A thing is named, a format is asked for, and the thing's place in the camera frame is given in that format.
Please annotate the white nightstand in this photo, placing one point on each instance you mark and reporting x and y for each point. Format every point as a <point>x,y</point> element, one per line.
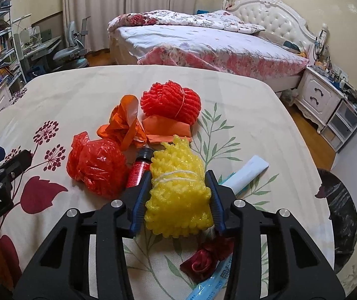
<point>316,93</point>

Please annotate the white tufted bed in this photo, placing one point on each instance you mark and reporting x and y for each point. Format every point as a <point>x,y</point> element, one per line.
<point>275,15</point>

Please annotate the red plastic bag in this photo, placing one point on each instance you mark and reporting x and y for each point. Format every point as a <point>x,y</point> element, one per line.
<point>97,165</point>

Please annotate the clear plastic bag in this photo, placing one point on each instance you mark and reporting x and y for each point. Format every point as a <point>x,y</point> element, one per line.
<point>288,97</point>

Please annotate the grey study desk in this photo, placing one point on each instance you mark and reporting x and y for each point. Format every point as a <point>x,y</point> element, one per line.
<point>40,50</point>

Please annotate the grey desk chair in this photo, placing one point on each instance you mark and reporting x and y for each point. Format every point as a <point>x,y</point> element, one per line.
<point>72,53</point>

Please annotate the red foam fruit net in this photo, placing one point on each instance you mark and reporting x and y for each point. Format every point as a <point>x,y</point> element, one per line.
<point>169,100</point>

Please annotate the floral quilt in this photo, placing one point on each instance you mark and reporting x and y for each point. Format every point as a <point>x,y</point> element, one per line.
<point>181,18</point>

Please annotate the yellow foam fruit net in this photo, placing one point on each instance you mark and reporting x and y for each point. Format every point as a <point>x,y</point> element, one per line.
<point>178,193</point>

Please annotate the red tube with black cap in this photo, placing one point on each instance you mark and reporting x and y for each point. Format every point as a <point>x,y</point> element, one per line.
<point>137,168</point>

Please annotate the blue white powder sachet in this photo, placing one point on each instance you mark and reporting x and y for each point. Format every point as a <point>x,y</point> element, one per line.
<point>250,172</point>
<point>209,287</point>

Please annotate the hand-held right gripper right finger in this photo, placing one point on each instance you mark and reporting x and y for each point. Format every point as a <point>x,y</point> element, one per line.
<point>217,212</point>

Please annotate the black lined waste bin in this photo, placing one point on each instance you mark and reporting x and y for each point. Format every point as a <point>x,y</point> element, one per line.
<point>338,212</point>

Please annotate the clear plastic drawer unit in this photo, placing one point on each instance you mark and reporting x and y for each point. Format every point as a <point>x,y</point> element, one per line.
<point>341,122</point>

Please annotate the beige curtain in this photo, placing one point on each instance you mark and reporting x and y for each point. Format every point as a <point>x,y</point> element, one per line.
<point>103,0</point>

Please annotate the orange plastic wrapper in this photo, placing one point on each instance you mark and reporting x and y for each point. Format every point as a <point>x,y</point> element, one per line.
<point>125,115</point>

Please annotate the white pillow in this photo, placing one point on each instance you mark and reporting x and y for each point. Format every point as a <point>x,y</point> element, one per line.
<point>275,37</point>

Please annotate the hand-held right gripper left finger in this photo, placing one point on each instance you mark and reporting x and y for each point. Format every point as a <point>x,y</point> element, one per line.
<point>139,200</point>

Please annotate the dark red foil wrapper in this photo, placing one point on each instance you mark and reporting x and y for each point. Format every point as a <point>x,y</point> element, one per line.
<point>203,259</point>

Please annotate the pink floral bed sheet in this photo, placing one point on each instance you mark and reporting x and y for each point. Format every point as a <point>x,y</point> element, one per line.
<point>228,59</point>

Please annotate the pile of small bottles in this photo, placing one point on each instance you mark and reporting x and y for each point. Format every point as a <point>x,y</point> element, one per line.
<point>331,72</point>

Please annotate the orange paper piece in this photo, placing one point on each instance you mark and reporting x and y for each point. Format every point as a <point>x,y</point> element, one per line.
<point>166,129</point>

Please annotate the floral printed tablecloth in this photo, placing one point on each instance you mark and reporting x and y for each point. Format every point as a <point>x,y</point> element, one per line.
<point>72,100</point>

